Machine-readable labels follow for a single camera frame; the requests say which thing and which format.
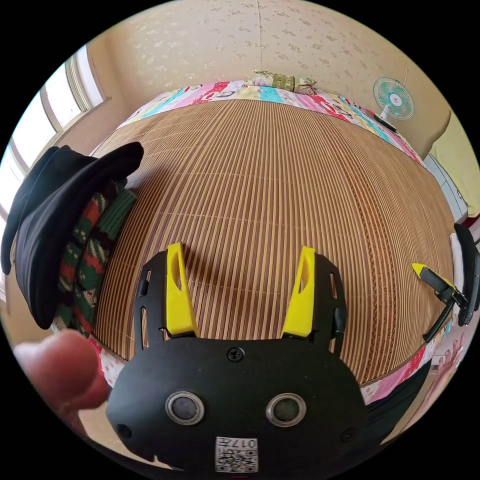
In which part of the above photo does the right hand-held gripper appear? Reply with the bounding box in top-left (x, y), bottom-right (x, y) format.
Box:
top-left (411, 223), bottom-right (480, 343)

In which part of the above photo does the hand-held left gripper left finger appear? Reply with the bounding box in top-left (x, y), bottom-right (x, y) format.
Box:
top-left (166, 242), bottom-right (200, 338)

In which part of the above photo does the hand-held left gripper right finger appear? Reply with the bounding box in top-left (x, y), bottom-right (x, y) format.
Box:
top-left (280, 246), bottom-right (317, 338)

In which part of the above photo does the person's left hand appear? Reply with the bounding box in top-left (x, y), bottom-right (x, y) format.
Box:
top-left (13, 329), bottom-right (112, 438)

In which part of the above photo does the white cupboard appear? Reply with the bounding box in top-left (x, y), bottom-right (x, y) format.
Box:
top-left (424, 152), bottom-right (470, 223)

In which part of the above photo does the pile of clothes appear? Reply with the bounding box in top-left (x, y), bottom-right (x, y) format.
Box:
top-left (0, 141), bottom-right (145, 338)

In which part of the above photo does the green standing fan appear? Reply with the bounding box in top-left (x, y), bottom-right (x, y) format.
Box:
top-left (372, 76), bottom-right (416, 133)

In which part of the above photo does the window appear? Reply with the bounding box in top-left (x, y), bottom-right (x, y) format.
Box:
top-left (0, 44), bottom-right (112, 303)

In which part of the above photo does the floral pillow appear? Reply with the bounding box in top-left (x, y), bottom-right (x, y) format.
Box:
top-left (250, 69), bottom-right (319, 94)

